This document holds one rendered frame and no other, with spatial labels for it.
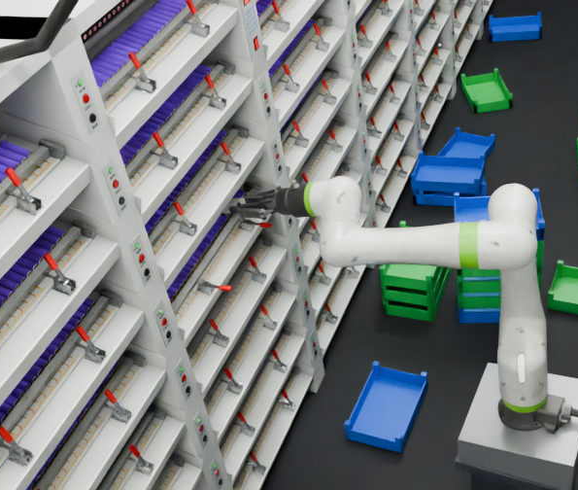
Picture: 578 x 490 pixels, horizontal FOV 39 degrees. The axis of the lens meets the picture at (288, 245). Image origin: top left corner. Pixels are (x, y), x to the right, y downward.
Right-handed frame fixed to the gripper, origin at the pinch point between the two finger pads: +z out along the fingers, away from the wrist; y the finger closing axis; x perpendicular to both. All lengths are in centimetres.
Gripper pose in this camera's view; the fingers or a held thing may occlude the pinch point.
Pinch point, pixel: (233, 205)
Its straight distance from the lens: 234.4
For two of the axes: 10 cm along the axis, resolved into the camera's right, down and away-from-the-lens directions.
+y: -3.9, 6.3, -6.7
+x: 3.6, 7.8, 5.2
